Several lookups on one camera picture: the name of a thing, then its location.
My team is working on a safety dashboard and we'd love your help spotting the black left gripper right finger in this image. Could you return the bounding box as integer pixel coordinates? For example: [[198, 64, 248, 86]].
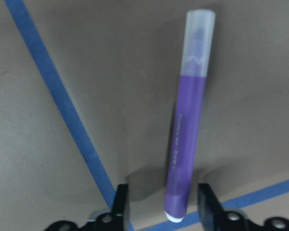
[[197, 183, 227, 231]]

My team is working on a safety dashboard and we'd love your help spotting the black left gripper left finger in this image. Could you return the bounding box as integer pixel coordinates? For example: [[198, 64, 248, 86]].
[[111, 184, 130, 231]]

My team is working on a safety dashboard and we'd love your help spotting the purple marker pen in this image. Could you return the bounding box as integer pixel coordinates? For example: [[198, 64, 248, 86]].
[[164, 9, 216, 223]]

